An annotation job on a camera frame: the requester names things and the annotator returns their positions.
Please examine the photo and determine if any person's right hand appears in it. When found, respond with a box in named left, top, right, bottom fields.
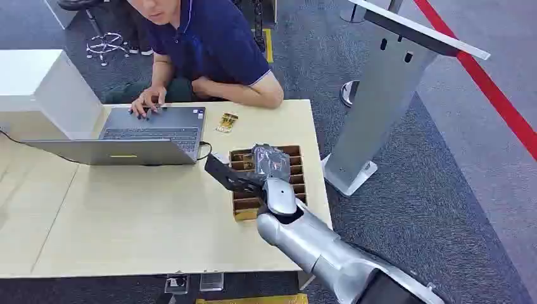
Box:
left=130, top=85, right=168, bottom=121

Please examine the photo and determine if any grey laptop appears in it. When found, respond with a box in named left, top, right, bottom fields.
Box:
left=23, top=106, right=207, bottom=167

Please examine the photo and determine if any office chair with chrome base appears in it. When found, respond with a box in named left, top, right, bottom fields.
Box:
left=56, top=0, right=131, bottom=68

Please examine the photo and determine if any gold card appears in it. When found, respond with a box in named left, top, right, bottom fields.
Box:
left=234, top=208, right=259, bottom=223
left=215, top=111, right=239, bottom=134
left=231, top=153, right=256, bottom=172

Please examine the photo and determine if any person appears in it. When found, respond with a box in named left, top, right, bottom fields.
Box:
left=103, top=0, right=285, bottom=121

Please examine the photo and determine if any white cabinet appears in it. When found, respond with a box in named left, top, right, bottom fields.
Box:
left=0, top=49, right=105, bottom=142

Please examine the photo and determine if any wooden card box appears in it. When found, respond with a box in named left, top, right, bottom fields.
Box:
left=228, top=145, right=308, bottom=223

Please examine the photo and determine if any silver stanchion base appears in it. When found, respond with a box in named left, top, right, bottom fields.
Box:
left=339, top=79, right=361, bottom=108

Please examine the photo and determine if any yellow box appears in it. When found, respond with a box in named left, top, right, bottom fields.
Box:
left=194, top=293, right=310, bottom=304

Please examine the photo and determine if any grey metal stand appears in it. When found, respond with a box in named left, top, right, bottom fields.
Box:
left=322, top=0, right=491, bottom=198

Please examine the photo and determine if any red barrier belt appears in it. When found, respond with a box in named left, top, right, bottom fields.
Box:
left=412, top=0, right=537, bottom=163

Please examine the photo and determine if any black laptop cable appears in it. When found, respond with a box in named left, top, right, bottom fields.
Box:
left=196, top=141, right=213, bottom=163

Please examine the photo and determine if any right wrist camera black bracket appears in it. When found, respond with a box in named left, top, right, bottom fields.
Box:
left=204, top=152, right=266, bottom=196

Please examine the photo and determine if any black chain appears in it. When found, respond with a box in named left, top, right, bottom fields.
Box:
left=238, top=0, right=268, bottom=54

